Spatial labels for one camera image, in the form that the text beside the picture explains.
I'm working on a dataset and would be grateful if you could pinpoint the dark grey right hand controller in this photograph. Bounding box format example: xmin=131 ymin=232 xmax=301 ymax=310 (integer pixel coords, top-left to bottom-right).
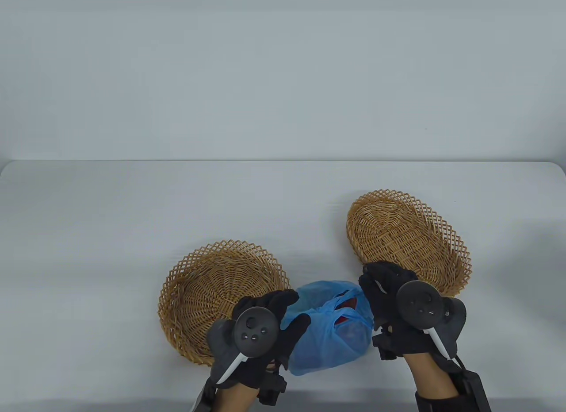
xmin=395 ymin=281 xmax=467 ymax=363

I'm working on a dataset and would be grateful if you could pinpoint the black left wrist box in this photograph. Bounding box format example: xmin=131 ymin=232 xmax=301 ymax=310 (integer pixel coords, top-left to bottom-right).
xmin=191 ymin=379 xmax=217 ymax=412

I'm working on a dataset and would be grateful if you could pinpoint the oval wicker basket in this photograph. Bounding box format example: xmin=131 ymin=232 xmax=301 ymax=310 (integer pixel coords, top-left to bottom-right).
xmin=346 ymin=189 xmax=472 ymax=297

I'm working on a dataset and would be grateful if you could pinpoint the black wrist box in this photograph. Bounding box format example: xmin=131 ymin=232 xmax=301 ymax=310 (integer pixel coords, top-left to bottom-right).
xmin=191 ymin=379 xmax=217 ymax=412
xmin=460 ymin=370 xmax=492 ymax=412

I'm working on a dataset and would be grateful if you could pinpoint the person's right hand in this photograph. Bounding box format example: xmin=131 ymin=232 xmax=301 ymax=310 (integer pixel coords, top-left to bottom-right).
xmin=358 ymin=261 xmax=465 ymax=362

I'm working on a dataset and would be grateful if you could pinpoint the person's left hand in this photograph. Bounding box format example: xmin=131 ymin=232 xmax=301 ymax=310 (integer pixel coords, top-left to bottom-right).
xmin=207 ymin=289 xmax=311 ymax=406

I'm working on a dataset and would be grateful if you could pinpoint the person's left forearm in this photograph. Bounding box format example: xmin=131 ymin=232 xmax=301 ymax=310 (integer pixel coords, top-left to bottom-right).
xmin=213 ymin=380 xmax=258 ymax=412

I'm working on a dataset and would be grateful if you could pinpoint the blue plastic bag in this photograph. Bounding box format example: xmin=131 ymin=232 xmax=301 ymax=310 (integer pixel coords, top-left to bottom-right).
xmin=279 ymin=280 xmax=375 ymax=376

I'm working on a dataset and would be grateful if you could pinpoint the black right wrist box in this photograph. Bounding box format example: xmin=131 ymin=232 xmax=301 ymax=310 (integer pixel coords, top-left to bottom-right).
xmin=460 ymin=370 xmax=492 ymax=412

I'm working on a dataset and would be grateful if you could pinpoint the round wicker basket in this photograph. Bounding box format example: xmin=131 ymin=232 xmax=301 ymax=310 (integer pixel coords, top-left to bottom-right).
xmin=158 ymin=240 xmax=291 ymax=366

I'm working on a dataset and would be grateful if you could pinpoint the person's right forearm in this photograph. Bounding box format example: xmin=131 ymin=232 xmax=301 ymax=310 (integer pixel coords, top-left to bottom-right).
xmin=405 ymin=352 xmax=463 ymax=399

